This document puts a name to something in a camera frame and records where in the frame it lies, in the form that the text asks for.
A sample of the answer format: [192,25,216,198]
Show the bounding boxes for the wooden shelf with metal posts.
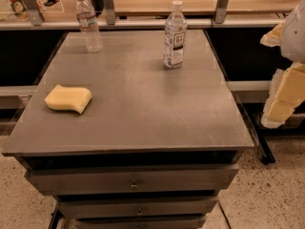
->
[0,0,301,31]

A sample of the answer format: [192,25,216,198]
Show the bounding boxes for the labelled clear water bottle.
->
[163,1,187,69]

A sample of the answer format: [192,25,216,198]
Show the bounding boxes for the colourful box on shelf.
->
[0,0,45,25]

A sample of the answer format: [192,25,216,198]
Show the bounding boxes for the bottom grey drawer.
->
[75,215,206,229]

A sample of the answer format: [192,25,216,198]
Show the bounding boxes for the yellow green sponge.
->
[45,84,92,115]

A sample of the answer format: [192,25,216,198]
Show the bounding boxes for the clear ribbed water bottle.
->
[75,0,102,52]

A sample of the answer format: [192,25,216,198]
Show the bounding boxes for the grey drawer cabinet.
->
[1,29,255,229]

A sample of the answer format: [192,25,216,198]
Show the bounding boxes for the grey drawer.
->
[57,196,216,219]
[28,164,238,196]
[75,215,206,229]

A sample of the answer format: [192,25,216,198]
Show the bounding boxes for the top grey drawer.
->
[28,164,238,196]

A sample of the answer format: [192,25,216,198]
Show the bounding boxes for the small black object on shelf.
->
[44,0,59,7]

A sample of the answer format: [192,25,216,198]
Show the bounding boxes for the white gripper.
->
[260,0,305,129]

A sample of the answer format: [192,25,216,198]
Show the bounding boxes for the middle grey drawer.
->
[57,196,216,219]

